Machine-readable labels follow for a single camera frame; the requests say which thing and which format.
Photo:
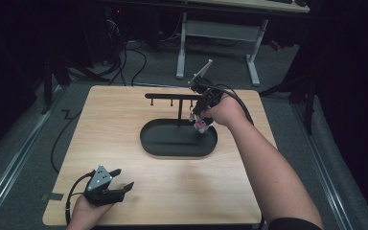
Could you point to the black metal stand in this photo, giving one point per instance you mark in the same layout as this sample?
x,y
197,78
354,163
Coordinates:
x,y
48,89
310,105

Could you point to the metal floor rail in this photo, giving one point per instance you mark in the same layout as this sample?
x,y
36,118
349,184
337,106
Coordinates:
x,y
329,191
9,172

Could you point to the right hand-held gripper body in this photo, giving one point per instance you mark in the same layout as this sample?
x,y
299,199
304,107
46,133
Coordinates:
x,y
209,96

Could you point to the black key rack with tray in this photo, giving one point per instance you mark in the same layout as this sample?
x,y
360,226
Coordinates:
x,y
172,140

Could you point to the black tape strip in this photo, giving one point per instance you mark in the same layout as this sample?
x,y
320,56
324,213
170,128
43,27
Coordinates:
x,y
52,196

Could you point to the small red object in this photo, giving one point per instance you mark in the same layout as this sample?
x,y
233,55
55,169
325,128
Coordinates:
x,y
275,45

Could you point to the person's right hand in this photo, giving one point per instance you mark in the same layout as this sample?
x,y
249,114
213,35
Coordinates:
x,y
228,111

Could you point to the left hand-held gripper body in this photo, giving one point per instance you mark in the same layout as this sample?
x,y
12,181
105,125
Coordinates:
x,y
99,183

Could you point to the black sleeve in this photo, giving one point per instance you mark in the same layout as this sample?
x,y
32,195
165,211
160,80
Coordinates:
x,y
294,224

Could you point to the person's left hand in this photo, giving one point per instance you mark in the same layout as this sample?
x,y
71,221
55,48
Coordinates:
x,y
86,214

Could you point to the white-legged desk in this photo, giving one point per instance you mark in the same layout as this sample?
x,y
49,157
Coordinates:
x,y
220,30

